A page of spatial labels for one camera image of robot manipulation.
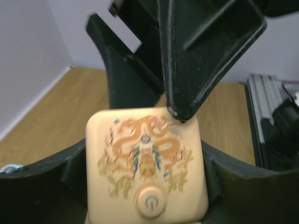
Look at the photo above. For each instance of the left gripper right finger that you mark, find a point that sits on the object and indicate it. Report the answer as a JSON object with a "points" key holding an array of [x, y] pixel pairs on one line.
{"points": [[240, 193]]}

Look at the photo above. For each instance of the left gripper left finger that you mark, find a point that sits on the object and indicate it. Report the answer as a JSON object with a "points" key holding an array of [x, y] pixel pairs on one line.
{"points": [[50, 191]]}

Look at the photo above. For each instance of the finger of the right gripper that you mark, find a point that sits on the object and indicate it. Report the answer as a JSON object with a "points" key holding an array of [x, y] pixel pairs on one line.
{"points": [[130, 83], [200, 41]]}

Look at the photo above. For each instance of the aluminium rail frame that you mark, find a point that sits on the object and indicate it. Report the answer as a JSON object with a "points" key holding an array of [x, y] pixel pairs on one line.
{"points": [[273, 106]]}

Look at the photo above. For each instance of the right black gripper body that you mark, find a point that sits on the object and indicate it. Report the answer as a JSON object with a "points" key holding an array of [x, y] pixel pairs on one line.
{"points": [[140, 16]]}

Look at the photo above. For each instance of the orange cube socket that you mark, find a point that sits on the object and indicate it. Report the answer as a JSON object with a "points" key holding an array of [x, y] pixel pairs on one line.
{"points": [[144, 167]]}

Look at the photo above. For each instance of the round light blue socket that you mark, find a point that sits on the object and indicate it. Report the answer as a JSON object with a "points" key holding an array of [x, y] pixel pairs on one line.
{"points": [[9, 168]]}

